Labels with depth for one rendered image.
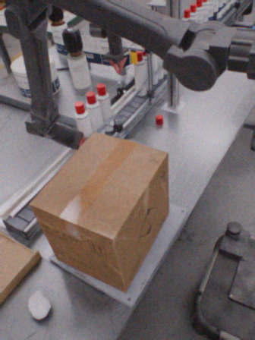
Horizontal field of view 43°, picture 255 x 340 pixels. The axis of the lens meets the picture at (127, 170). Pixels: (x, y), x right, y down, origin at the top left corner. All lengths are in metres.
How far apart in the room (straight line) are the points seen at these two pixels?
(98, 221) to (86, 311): 0.31
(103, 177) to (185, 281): 1.18
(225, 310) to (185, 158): 0.70
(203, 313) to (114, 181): 0.92
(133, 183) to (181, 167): 0.47
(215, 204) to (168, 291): 0.67
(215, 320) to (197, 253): 0.52
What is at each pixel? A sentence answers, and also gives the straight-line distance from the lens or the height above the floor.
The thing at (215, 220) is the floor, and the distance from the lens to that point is 2.13.
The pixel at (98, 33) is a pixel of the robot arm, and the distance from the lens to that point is 1.40.
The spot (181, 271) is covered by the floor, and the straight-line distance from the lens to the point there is 1.93.
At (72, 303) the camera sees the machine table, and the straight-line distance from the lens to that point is 0.99.
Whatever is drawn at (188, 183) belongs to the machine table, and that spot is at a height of 0.83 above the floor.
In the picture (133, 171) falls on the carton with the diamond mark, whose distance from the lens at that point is 0.83.
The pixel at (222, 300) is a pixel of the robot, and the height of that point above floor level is 0.24.
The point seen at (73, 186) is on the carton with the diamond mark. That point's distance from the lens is 0.83.
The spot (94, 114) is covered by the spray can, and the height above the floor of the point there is 1.01.
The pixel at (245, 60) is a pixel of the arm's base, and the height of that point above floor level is 1.45.
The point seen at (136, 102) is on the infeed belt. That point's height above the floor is 0.88.
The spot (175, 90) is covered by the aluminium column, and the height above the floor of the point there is 0.93.
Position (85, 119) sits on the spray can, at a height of 1.03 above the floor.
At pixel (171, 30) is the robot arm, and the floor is 1.48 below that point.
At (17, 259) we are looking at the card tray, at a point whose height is 0.83.
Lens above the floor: 1.71
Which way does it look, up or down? 45 degrees down
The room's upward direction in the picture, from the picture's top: 8 degrees counter-clockwise
